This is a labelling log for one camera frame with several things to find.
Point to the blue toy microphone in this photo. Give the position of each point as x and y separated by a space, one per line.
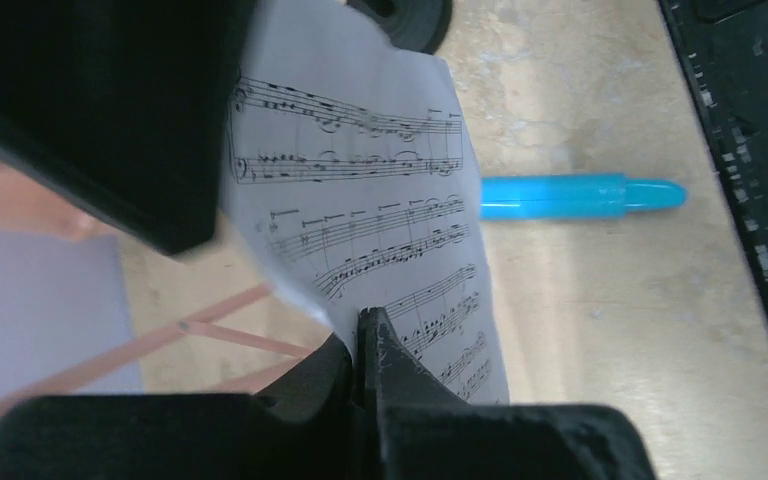
576 196

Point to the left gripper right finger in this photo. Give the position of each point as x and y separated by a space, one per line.
413 427

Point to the pink perforated music stand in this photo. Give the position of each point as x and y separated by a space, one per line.
27 206

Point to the black round microphone stand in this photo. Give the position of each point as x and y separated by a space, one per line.
415 25

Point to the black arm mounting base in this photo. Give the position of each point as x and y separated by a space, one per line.
722 50

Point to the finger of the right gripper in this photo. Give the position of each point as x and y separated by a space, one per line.
120 107

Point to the white paper sheet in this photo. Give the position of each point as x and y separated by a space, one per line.
350 175

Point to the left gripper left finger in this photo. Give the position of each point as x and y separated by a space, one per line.
303 425

